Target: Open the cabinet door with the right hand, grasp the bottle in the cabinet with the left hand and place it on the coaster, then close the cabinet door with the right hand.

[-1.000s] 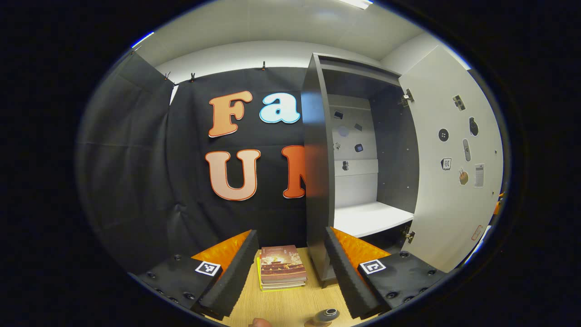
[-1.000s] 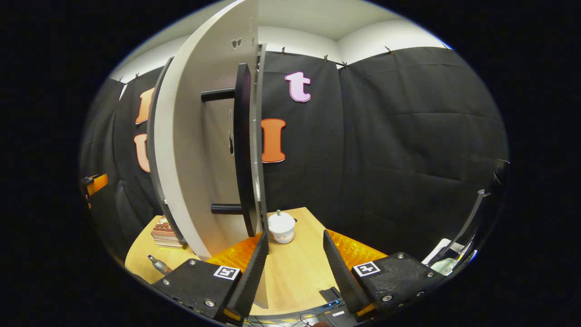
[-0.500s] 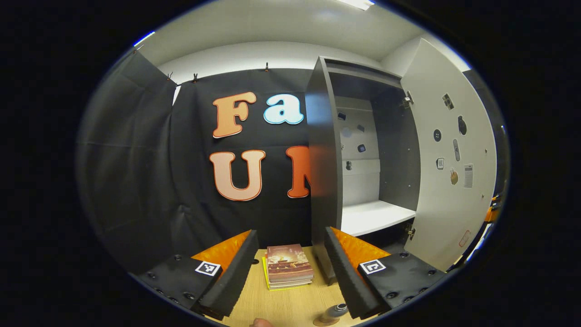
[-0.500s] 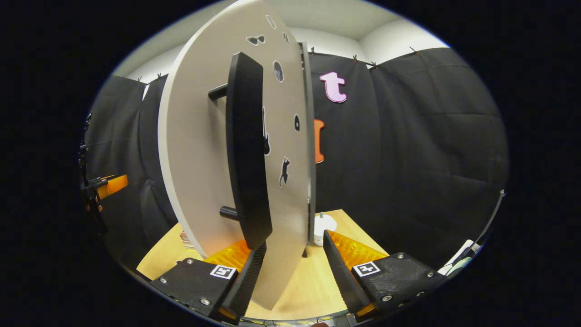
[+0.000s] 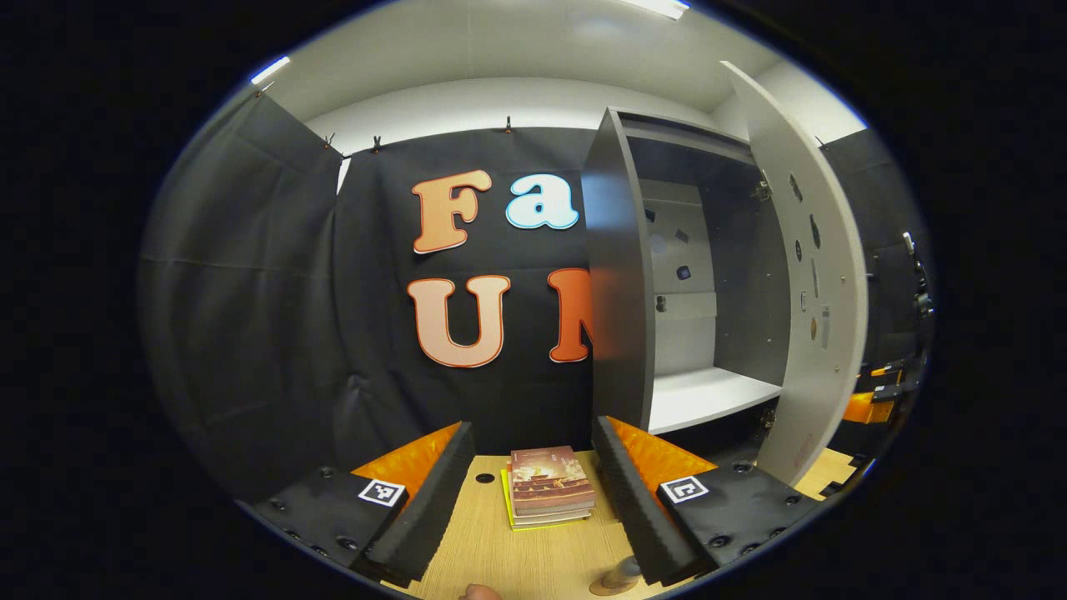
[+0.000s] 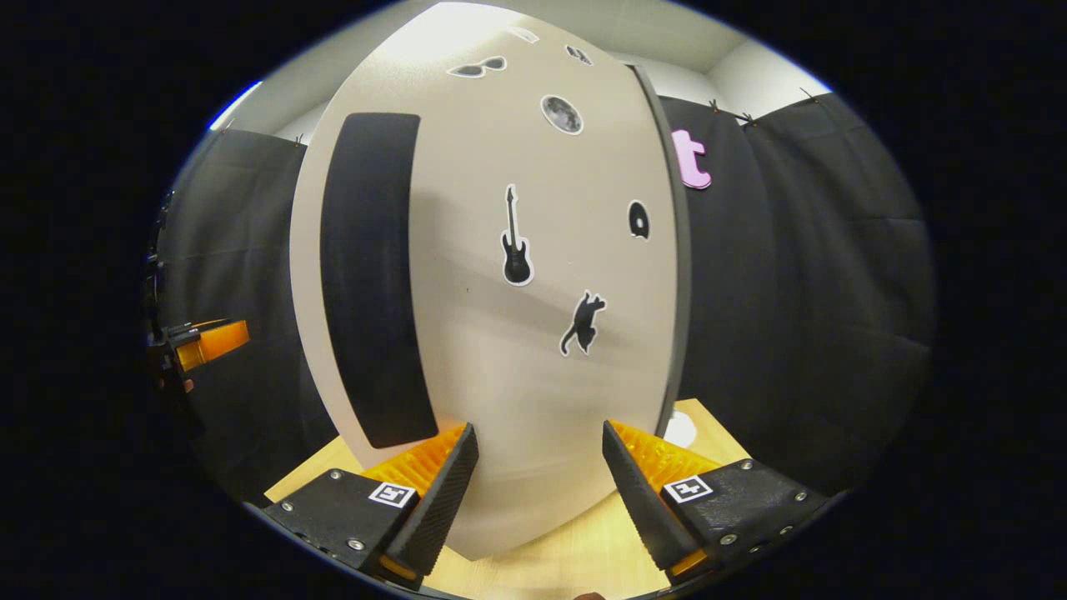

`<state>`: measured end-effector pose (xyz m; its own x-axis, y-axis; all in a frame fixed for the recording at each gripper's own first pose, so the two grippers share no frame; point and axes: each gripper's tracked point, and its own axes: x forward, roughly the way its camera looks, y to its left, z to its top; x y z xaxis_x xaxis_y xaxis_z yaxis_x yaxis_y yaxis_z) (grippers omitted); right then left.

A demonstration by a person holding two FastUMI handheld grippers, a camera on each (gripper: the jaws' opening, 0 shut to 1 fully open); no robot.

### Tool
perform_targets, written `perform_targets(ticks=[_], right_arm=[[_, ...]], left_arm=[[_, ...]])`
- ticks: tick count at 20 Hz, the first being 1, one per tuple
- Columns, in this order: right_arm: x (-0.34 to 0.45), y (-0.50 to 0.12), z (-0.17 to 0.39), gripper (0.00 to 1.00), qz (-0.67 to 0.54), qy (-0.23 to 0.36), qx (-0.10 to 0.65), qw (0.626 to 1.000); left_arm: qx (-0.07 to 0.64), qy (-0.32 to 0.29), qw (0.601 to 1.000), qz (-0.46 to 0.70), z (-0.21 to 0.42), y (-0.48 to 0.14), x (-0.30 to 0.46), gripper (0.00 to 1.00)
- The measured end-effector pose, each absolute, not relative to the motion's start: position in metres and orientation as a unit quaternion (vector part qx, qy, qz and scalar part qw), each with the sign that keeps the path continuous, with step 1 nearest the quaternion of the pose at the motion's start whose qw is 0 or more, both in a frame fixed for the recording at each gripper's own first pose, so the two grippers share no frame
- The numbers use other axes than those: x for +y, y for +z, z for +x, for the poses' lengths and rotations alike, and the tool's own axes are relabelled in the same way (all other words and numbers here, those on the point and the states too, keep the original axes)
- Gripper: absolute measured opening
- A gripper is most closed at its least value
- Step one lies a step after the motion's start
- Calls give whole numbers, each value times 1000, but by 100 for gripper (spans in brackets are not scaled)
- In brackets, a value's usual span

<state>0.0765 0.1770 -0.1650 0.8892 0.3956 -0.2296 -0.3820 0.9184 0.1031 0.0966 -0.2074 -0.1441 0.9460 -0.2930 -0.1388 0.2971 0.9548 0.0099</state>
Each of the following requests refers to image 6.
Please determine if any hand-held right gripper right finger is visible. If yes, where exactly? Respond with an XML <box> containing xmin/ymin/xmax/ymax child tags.
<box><xmin>602</xmin><ymin>419</ymin><xmax>835</xmax><ymax>584</ymax></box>

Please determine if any gray cabinet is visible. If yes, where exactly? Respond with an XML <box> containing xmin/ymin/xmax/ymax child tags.
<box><xmin>629</xmin><ymin>65</ymin><xmax>693</xmax><ymax>438</ymax></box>

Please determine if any black door handle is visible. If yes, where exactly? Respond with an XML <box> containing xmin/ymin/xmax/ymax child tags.
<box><xmin>320</xmin><ymin>112</ymin><xmax>440</xmax><ymax>449</ymax></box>

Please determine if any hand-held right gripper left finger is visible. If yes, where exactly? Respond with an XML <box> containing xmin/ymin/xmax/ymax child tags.
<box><xmin>260</xmin><ymin>422</ymin><xmax>481</xmax><ymax>591</ymax></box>

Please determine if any black backdrop cloth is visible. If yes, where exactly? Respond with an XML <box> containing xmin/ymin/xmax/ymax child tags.
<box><xmin>150</xmin><ymin>92</ymin><xmax>936</xmax><ymax>501</ymax></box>

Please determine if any beige cabinet door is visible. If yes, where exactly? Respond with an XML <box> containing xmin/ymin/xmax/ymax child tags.
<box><xmin>289</xmin><ymin>2</ymin><xmax>680</xmax><ymax>561</ymax></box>

